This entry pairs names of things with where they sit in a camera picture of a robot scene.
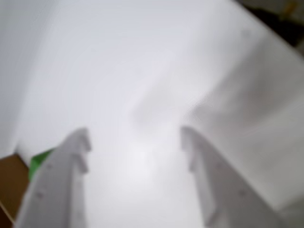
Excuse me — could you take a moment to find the green cube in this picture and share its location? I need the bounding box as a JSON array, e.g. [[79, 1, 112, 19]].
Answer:
[[28, 147, 57, 184]]

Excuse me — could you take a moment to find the brown cardboard box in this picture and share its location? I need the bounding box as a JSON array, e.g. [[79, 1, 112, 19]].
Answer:
[[0, 153, 32, 226]]

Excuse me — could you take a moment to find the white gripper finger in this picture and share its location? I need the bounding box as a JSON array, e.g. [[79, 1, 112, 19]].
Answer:
[[16, 127, 92, 228], [180, 126, 287, 228]]

